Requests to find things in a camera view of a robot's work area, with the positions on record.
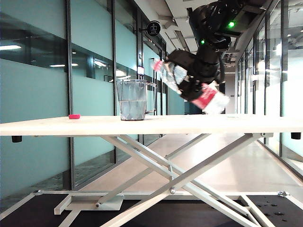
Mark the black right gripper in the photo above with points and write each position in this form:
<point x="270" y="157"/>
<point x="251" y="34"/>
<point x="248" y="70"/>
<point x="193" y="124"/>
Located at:
<point x="206" y="67"/>

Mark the clear red-label water bottle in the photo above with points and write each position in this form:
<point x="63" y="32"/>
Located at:
<point x="208" y="97"/>

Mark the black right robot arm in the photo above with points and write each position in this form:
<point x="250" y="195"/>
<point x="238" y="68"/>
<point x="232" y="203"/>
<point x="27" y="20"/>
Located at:
<point x="208" y="19"/>

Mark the red plastic bottle cap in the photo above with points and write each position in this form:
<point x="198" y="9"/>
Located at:
<point x="74" y="116"/>

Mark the clear plastic measuring cup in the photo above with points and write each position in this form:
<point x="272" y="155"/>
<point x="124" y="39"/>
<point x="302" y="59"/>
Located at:
<point x="131" y="101"/>

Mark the round black hanging sign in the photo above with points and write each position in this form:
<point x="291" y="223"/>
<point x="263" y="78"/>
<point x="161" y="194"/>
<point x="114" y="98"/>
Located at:
<point x="153" y="28"/>

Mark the black rubber table foot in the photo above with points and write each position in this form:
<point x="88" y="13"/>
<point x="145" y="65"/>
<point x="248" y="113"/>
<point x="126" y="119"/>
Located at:
<point x="296" y="136"/>
<point x="17" y="139"/>

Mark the black base platform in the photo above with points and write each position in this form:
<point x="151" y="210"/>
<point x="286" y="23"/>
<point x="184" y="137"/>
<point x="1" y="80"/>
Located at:
<point x="35" y="212"/>

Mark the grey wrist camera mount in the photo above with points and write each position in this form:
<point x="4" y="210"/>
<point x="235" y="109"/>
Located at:
<point x="181" y="59"/>

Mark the white scissor lift frame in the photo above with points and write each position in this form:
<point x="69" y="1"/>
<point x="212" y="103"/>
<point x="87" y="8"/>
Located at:
<point x="151" y="163"/>

